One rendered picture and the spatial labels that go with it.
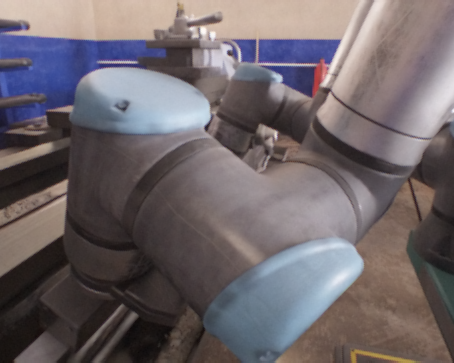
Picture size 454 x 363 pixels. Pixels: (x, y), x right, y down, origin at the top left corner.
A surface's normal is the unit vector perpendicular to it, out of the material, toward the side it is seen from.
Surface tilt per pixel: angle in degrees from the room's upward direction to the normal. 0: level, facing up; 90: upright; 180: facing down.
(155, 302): 25
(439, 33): 96
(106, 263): 108
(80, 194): 94
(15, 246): 36
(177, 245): 72
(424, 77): 100
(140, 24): 90
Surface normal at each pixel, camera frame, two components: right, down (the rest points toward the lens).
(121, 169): -0.40, -0.14
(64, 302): 0.33, -0.75
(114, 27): -0.28, 0.33
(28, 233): 0.57, -0.70
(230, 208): -0.05, -0.50
